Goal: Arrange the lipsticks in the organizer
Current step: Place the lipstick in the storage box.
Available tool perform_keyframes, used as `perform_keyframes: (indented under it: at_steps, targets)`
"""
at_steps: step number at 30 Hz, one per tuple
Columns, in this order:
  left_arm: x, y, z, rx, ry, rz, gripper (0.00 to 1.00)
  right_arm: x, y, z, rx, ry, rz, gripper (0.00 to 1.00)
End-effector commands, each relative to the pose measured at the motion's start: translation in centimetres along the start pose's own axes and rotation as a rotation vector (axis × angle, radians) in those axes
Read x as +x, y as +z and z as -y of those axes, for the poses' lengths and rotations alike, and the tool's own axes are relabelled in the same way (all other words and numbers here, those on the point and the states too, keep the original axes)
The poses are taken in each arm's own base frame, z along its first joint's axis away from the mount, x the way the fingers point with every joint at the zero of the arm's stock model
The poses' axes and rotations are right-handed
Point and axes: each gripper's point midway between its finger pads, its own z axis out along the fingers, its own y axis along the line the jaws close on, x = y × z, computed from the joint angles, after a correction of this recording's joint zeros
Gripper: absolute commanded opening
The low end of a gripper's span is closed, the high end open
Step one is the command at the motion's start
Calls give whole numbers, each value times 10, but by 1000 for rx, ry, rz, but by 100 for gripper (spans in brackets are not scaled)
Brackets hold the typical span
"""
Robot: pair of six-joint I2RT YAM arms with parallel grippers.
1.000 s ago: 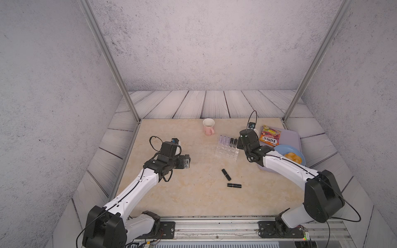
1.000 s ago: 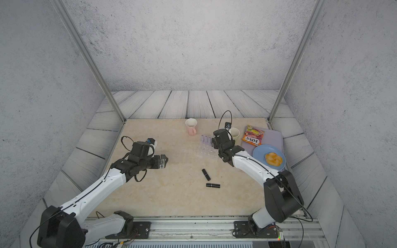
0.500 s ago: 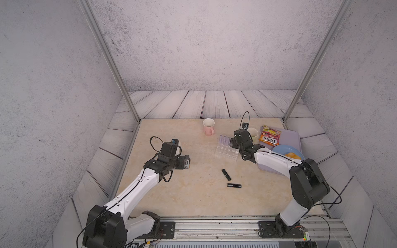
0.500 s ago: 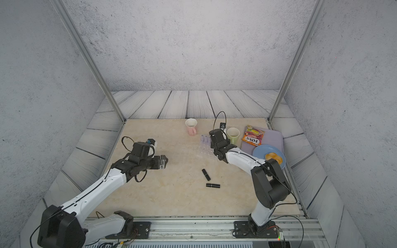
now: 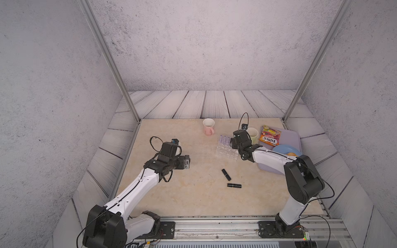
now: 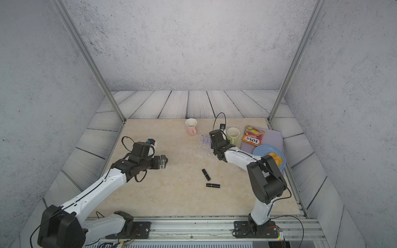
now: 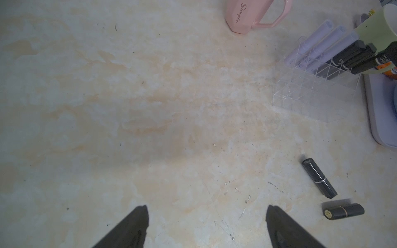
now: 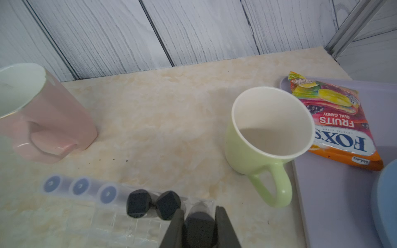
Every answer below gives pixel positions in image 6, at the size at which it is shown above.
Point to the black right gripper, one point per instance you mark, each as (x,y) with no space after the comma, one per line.
(228,142)

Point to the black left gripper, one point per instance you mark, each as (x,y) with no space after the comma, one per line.
(157,165)

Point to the black lipstick tube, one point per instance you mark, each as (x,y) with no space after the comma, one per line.
(206,175)

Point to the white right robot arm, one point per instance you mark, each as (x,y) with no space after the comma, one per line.
(266,179)

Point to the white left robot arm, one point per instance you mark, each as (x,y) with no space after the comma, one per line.
(66,226)

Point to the clear acrylic lipstick organizer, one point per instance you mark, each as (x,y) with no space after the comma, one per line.
(206,152)

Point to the light green ceramic mug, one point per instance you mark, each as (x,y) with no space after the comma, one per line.
(233,135)

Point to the Fox's fruits candy bag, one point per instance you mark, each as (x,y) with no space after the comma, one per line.
(253,136)

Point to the pink ceramic mug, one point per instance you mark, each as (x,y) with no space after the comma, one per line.
(191,126)

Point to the light blue plate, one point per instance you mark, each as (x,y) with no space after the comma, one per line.
(265,149)

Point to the yellow braided bread bun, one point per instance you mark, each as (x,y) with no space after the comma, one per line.
(278,160)

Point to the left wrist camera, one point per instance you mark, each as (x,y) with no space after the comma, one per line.
(152,142)

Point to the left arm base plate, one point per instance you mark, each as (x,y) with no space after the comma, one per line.
(139,229)

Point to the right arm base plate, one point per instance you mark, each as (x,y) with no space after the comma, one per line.
(249,229)

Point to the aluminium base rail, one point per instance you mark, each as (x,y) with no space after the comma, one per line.
(294,232)

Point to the right aluminium frame post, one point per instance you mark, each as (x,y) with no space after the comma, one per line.
(316,13)

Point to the aluminium frame post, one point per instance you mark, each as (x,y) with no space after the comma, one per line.
(77,39)
(316,13)

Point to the left aluminium frame post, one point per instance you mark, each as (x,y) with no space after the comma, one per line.
(77,39)

